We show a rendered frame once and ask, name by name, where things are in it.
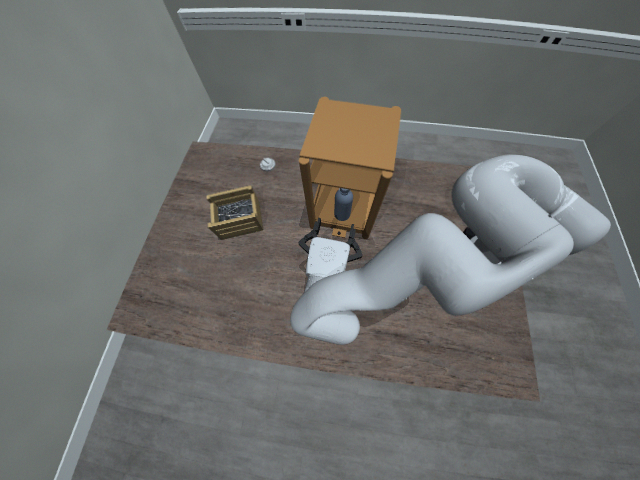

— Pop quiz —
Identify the brown wooden shelving unit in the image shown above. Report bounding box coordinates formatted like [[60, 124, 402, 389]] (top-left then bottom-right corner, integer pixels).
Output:
[[299, 97, 401, 239]]

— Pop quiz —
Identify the small wooden crate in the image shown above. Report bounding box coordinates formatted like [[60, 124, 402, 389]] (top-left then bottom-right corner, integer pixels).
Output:
[[207, 187, 263, 240]]

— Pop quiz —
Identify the blue-grey cylinder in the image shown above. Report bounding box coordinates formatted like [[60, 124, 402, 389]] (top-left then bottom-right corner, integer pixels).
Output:
[[334, 188, 353, 221]]

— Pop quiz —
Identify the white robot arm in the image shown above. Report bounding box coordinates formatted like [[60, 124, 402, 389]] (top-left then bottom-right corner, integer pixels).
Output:
[[290, 155, 611, 345]]

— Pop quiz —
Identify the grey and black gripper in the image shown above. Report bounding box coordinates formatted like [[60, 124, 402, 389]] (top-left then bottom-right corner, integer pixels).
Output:
[[298, 217, 362, 278]]

